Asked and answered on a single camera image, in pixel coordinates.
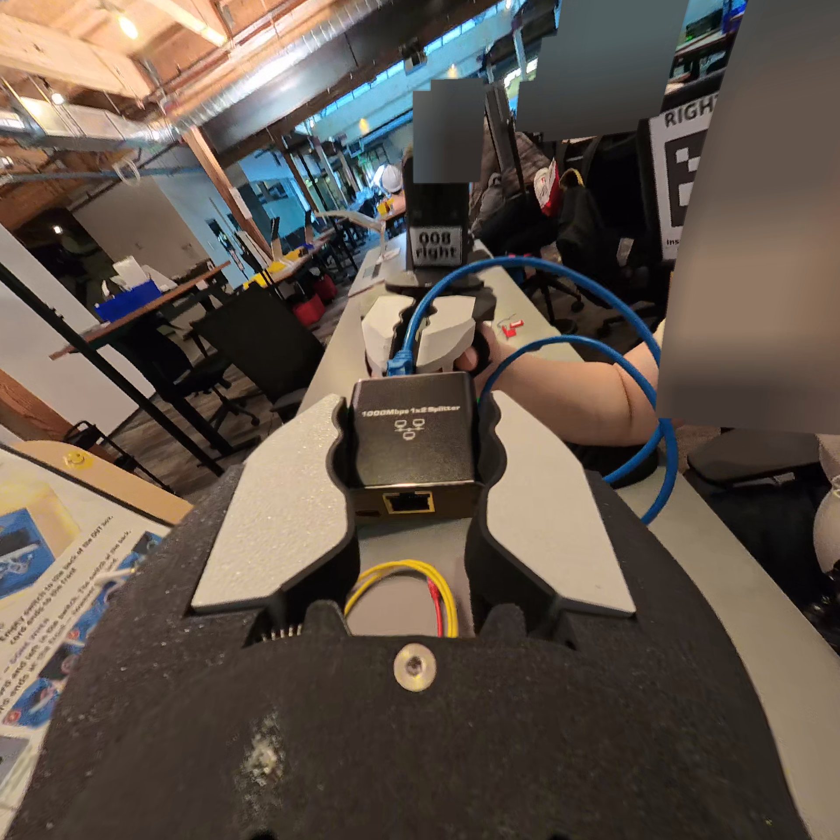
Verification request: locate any blue ethernet cable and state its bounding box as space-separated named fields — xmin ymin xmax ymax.
xmin=386 ymin=256 xmax=678 ymax=526

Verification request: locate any red white jacket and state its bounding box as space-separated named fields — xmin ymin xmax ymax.
xmin=533 ymin=157 xmax=563 ymax=217

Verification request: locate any black chair armrest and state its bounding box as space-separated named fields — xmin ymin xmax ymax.
xmin=686 ymin=430 xmax=823 ymax=488

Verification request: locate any person's right hand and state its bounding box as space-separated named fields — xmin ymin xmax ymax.
xmin=456 ymin=344 xmax=509 ymax=395

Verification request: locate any grey rectangular air duct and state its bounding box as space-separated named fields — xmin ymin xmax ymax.
xmin=0 ymin=105 xmax=178 ymax=153

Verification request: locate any black backpack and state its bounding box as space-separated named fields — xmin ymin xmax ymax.
xmin=556 ymin=169 xmax=627 ymax=283

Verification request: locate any black ethernet splitter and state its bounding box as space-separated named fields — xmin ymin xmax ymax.
xmin=346 ymin=371 xmax=488 ymax=519

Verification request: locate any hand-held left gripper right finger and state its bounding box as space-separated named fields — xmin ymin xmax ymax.
xmin=467 ymin=390 xmax=637 ymax=619

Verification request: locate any printed instruction sheet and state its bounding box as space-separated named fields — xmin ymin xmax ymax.
xmin=0 ymin=446 xmax=172 ymax=815

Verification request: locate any yellow ethernet cable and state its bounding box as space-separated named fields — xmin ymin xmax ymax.
xmin=344 ymin=559 xmax=459 ymax=637

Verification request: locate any wooden support post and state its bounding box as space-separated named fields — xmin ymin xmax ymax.
xmin=182 ymin=126 xmax=271 ymax=258

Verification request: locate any silver air duct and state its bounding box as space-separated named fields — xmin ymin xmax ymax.
xmin=167 ymin=13 xmax=421 ymax=135

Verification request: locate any framed marker sign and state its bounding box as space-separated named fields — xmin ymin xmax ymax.
xmin=646 ymin=92 xmax=723 ymax=261

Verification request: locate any blue plastic crate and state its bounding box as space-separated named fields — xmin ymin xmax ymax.
xmin=95 ymin=279 xmax=165 ymax=322

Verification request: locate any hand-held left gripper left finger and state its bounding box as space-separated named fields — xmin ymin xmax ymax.
xmin=190 ymin=394 xmax=361 ymax=614

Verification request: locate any wooden top desk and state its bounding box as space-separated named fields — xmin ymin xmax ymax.
xmin=49 ymin=259 xmax=232 ymax=361

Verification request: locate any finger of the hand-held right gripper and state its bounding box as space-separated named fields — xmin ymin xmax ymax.
xmin=362 ymin=295 xmax=417 ymax=376
xmin=416 ymin=295 xmax=478 ymax=370

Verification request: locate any black metal pole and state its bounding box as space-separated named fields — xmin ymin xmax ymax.
xmin=0 ymin=262 xmax=227 ymax=476

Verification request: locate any person's right forearm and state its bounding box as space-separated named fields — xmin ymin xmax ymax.
xmin=486 ymin=341 xmax=665 ymax=448

